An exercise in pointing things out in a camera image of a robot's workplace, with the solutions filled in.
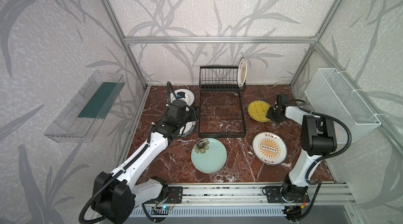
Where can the white wire mesh basket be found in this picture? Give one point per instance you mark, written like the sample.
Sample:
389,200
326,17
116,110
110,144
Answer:
331,94

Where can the pink object in basket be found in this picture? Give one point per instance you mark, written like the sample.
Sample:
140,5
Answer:
335,131

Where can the aluminium front rail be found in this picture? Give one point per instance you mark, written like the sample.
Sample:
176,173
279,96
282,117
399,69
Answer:
251,194

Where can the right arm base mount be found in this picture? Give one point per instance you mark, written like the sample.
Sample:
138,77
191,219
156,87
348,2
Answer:
286,195

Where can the yellow green woven plate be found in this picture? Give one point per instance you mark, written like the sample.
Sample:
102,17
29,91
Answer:
258,109

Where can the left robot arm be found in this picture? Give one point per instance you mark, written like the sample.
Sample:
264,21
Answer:
117,193

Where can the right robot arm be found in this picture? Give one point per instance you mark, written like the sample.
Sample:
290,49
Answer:
317,139

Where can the aluminium cage frame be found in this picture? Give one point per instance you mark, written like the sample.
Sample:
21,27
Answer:
313,41

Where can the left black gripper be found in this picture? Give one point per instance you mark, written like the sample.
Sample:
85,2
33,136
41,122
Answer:
192,113

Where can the white plate green lettered rim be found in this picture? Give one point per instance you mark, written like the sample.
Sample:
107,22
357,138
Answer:
189,127

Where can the small white orange sunburst plate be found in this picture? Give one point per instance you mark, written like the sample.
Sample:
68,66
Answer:
241,72

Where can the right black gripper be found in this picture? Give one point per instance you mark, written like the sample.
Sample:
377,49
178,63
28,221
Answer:
269,115

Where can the clear plastic wall bin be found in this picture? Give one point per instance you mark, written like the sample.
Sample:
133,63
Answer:
83,116

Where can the large white orange sunburst plate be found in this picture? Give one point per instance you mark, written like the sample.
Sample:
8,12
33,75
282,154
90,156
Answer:
269,148

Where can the black wire dish rack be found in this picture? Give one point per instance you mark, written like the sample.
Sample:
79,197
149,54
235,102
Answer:
221,109

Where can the mint green flower plate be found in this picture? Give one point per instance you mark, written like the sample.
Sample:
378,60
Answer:
209,155

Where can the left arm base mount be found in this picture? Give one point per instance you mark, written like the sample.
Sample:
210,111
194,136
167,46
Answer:
167,195

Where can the white plate grey flower outline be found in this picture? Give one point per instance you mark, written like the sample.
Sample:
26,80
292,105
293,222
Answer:
190,96

